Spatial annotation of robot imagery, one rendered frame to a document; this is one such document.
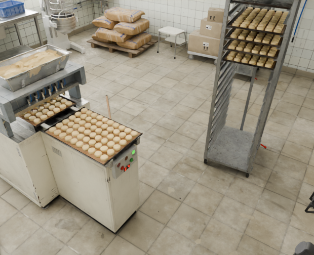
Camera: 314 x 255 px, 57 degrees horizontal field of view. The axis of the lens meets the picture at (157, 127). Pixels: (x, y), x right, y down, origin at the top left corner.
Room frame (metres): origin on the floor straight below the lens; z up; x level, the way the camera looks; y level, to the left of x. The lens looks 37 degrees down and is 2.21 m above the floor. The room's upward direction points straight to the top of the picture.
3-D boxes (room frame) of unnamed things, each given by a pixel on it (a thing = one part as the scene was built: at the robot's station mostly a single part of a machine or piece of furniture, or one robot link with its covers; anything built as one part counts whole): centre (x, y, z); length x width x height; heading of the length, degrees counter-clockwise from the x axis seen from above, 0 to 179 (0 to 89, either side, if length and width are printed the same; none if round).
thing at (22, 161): (2.26, 1.33, 0.42); 1.28 x 0.72 x 0.84; 55
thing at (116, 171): (1.49, 0.23, 0.77); 0.24 x 0.04 x 0.14; 145
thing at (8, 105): (1.99, 0.94, 1.01); 0.72 x 0.33 x 0.34; 145
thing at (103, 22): (5.81, 0.91, 0.47); 0.72 x 0.42 x 0.17; 148
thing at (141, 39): (5.51, 0.44, 0.19); 0.72 x 0.42 x 0.15; 152
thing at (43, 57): (1.99, 0.94, 1.28); 0.54 x 0.27 x 0.06; 145
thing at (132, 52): (5.65, 0.70, 0.06); 1.20 x 0.80 x 0.11; 60
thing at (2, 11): (4.74, 2.35, 0.95); 0.40 x 0.30 x 0.14; 150
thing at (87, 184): (1.70, 0.53, 0.45); 0.70 x 0.34 x 0.90; 55
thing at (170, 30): (5.34, -0.30, 0.23); 0.45 x 0.45 x 0.46; 49
